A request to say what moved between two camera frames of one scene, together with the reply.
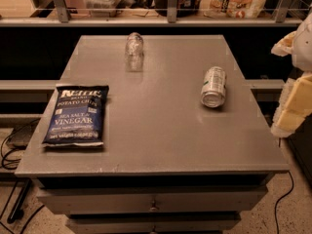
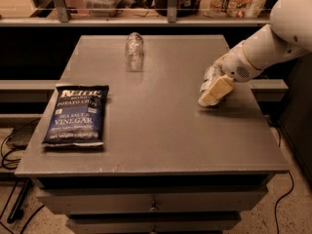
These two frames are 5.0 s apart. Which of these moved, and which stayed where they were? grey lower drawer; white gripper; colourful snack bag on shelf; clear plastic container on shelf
Moved: white gripper
Stayed: clear plastic container on shelf; grey lower drawer; colourful snack bag on shelf
